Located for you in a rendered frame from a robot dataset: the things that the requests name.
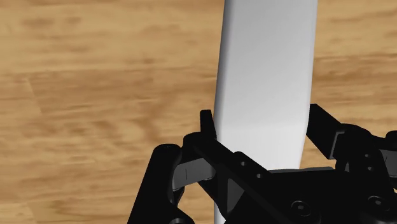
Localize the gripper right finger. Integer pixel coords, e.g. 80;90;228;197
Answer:
305;103;397;224

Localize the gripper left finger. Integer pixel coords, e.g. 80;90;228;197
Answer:
127;109;271;224

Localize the white oblong object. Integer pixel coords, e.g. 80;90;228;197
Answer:
213;0;319;224

